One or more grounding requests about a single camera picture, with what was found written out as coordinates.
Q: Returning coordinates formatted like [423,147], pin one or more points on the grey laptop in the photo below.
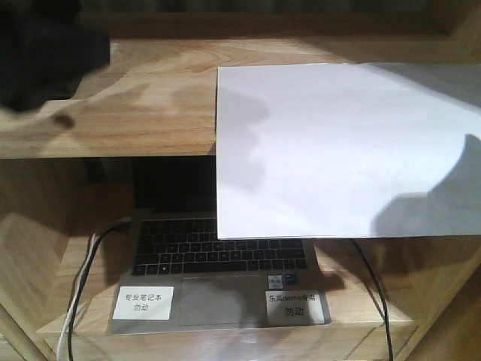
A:
[218,284]

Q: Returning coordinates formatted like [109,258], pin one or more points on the white label sticker right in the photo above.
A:
[294,308]

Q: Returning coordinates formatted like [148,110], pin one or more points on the wooden shelf unit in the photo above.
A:
[157,98]

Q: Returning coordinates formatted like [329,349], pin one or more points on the white paper sheets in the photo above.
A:
[348,150]

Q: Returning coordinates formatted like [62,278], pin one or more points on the white label sticker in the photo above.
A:
[143,303]
[294,308]

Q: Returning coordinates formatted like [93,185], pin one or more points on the white label sticker left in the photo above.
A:
[143,303]

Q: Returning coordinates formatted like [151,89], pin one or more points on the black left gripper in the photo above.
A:
[45,52]

